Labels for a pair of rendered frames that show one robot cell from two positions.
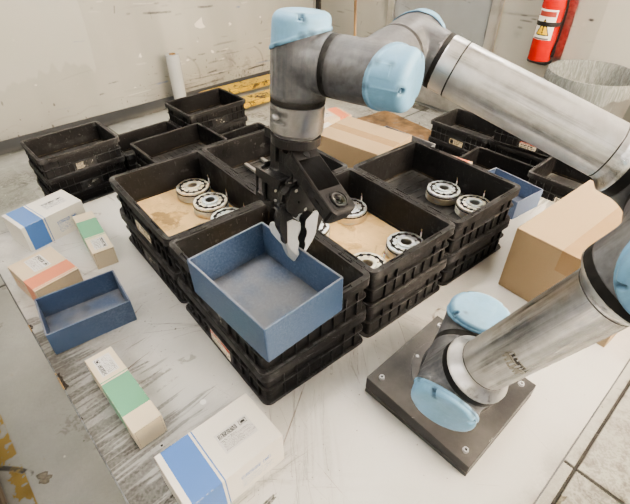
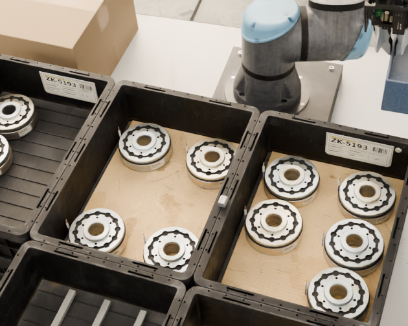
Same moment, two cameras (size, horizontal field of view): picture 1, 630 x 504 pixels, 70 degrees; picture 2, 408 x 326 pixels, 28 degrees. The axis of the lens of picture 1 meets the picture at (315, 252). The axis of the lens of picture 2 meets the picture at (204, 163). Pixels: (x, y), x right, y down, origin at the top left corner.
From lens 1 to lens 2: 1.58 m
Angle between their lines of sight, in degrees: 75
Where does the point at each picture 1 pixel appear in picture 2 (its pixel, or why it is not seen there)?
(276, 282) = not seen: outside the picture
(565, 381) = (199, 44)
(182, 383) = not seen: outside the picture
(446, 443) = (335, 79)
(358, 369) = not seen: hidden behind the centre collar
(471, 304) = (271, 15)
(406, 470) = (368, 106)
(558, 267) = (101, 27)
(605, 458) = not seen: hidden behind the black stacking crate
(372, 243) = (149, 187)
